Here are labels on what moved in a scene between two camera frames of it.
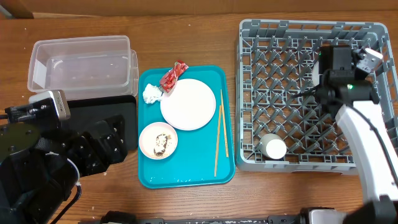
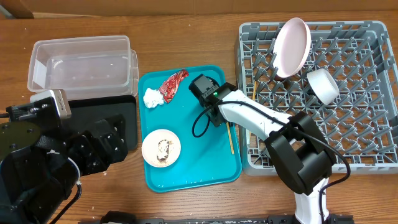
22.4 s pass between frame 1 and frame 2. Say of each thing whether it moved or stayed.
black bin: stayed
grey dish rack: stayed
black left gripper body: stayed
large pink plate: moved
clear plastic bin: stayed
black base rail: stayed
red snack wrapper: moved
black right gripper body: moved
